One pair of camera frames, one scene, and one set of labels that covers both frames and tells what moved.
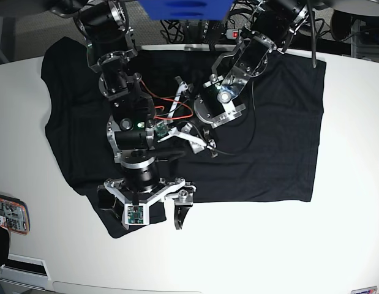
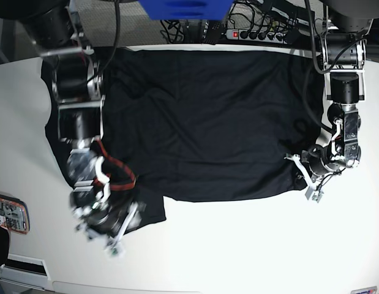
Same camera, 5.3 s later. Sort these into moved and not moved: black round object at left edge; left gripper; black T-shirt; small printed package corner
Moved: left gripper
Not moved: small printed package corner; black T-shirt; black round object at left edge
